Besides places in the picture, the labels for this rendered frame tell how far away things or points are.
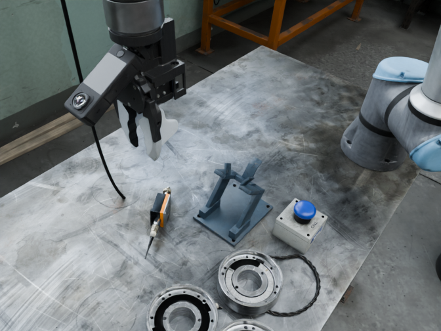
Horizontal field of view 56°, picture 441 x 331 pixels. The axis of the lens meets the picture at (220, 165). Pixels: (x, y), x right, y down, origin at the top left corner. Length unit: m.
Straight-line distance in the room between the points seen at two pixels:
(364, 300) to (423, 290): 0.26
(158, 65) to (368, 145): 0.54
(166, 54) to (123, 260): 0.35
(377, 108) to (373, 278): 1.04
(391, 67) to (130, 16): 0.55
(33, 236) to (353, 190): 0.64
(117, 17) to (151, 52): 0.08
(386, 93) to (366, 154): 0.15
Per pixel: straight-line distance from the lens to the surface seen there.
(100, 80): 0.58
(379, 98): 0.93
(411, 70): 0.92
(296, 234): 0.76
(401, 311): 1.81
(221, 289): 0.68
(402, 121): 0.86
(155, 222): 0.76
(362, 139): 0.98
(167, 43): 0.60
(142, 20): 0.54
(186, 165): 0.91
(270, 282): 0.71
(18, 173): 2.15
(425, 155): 0.82
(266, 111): 1.09
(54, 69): 2.35
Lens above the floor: 1.42
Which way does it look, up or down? 43 degrees down
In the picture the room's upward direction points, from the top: 7 degrees clockwise
